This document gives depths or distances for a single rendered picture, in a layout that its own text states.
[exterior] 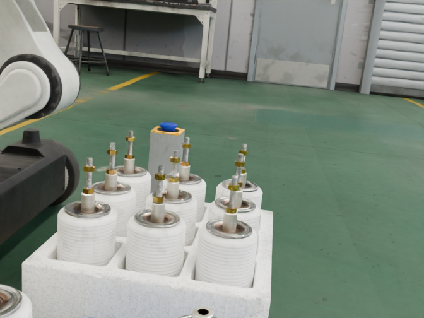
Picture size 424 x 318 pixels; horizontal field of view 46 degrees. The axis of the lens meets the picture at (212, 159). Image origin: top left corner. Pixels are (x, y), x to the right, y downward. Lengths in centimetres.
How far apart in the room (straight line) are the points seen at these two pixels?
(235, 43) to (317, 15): 96
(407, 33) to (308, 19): 108
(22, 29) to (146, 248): 59
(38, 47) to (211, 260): 62
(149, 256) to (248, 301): 17
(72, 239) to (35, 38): 50
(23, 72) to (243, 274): 63
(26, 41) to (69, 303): 58
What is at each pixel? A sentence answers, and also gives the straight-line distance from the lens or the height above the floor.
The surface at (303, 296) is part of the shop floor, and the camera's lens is 118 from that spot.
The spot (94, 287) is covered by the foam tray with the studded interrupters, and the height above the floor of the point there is 16.
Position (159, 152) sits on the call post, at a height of 27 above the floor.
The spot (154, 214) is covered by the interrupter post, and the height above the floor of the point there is 26.
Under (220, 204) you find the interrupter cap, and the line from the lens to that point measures 91.
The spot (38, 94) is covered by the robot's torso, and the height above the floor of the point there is 39.
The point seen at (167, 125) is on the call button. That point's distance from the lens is 119.
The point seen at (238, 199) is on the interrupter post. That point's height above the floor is 27.
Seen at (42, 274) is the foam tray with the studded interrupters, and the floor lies 16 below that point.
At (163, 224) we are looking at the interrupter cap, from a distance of 80.
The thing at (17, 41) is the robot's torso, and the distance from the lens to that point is 118.
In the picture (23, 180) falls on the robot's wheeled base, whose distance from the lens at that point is 126.
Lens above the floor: 56
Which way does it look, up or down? 15 degrees down
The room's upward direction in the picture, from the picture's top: 6 degrees clockwise
